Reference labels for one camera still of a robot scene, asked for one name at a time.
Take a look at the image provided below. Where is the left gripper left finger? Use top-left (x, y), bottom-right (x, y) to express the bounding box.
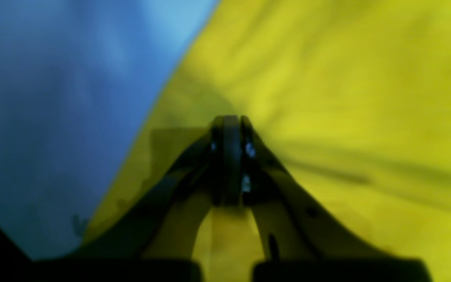
top-left (34, 116), bottom-right (226, 282)

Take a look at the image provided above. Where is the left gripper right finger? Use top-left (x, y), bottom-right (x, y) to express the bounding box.
top-left (225, 116), bottom-right (432, 282)

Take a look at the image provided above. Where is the orange t-shirt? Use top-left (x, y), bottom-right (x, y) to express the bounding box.
top-left (84, 0), bottom-right (451, 282)

